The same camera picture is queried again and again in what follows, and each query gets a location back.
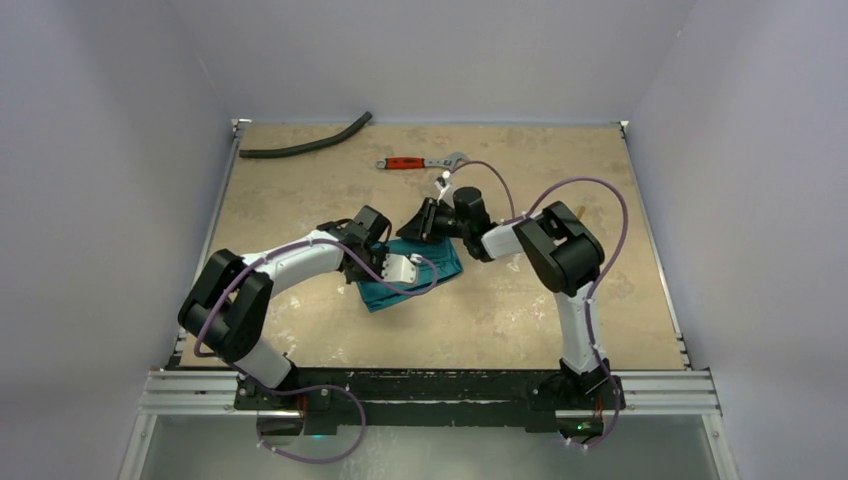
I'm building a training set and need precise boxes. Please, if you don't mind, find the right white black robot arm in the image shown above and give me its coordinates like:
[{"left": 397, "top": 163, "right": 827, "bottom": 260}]
[{"left": 398, "top": 187, "right": 609, "bottom": 407}]

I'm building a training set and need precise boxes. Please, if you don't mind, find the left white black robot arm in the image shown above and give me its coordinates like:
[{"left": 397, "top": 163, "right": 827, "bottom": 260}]
[{"left": 177, "top": 206, "right": 391, "bottom": 409}]

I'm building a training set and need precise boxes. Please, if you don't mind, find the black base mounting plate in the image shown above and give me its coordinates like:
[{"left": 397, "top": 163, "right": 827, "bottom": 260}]
[{"left": 234, "top": 367, "right": 625, "bottom": 438}]

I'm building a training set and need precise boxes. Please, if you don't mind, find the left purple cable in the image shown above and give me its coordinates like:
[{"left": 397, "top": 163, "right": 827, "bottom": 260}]
[{"left": 193, "top": 238, "right": 441, "bottom": 465}]

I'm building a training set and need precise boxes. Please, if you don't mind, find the purple cable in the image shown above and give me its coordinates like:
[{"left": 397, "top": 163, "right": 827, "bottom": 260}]
[
  {"left": 435, "top": 160, "right": 631, "bottom": 452},
  {"left": 193, "top": 238, "right": 441, "bottom": 465}
]

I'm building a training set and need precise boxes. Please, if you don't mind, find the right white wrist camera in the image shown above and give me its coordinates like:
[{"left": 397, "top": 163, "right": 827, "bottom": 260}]
[{"left": 435, "top": 170, "right": 454, "bottom": 207}]

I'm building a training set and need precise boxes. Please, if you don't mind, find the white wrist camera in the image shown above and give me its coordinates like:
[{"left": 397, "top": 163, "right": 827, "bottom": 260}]
[
  {"left": 435, "top": 170, "right": 454, "bottom": 207},
  {"left": 380, "top": 253, "right": 419, "bottom": 285}
]

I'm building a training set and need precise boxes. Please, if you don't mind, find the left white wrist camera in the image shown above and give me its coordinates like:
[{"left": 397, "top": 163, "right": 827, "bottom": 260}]
[{"left": 380, "top": 253, "right": 419, "bottom": 285}]

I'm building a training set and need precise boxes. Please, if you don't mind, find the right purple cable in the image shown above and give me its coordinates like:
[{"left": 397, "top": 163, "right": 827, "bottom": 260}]
[{"left": 435, "top": 160, "right": 631, "bottom": 452}]

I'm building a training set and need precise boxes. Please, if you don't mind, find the red handled adjustable wrench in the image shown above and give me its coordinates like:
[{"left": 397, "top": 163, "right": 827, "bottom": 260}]
[{"left": 375, "top": 152, "right": 468, "bottom": 170}]

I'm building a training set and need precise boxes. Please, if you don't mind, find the black foam hose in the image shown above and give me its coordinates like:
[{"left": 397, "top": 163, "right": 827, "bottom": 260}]
[{"left": 239, "top": 111, "right": 374, "bottom": 160}]

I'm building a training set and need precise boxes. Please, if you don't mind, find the aluminium rail frame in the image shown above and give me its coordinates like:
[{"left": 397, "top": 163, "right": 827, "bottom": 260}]
[{"left": 136, "top": 123, "right": 734, "bottom": 479}]

